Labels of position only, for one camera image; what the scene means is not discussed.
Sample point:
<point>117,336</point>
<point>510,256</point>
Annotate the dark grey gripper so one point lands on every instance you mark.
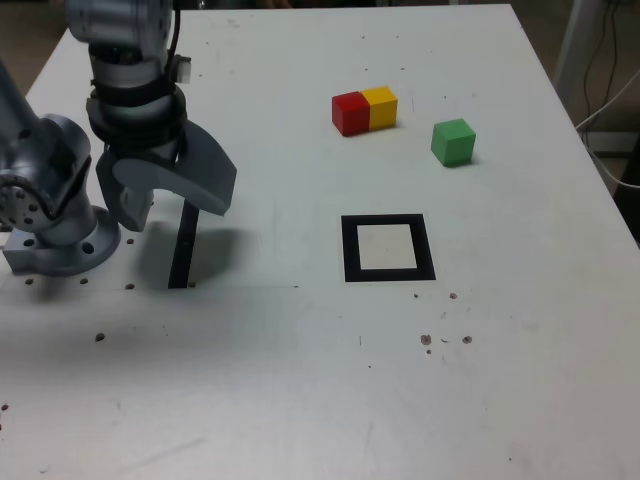
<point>145,151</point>

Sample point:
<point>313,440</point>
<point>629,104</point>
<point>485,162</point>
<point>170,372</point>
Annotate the red cube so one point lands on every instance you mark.
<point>350,115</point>

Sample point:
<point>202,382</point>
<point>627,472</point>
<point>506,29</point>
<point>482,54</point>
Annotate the yellow cube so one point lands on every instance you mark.
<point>384,107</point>

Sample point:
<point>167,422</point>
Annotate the green cube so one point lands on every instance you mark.
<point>452,142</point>

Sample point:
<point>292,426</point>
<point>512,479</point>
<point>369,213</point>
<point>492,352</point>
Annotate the black tape square outline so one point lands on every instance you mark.
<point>350,250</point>

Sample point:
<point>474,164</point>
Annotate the black tape strip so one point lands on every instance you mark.
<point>182,250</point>

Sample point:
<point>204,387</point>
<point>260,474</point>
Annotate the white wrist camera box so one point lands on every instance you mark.
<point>184,69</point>

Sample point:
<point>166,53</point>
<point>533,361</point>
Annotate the white frame post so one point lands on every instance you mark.
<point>575,40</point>

